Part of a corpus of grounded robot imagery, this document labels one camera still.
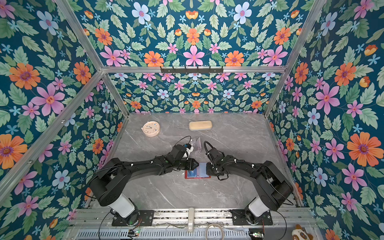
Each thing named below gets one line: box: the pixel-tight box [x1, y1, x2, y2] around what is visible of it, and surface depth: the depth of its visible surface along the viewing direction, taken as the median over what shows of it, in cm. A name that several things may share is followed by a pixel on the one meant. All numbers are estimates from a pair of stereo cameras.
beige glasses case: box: [188, 120, 213, 131], surface depth 110 cm
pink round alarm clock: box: [141, 120, 161, 137], surface depth 110 cm
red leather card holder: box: [184, 162, 211, 179], surface depth 90 cm
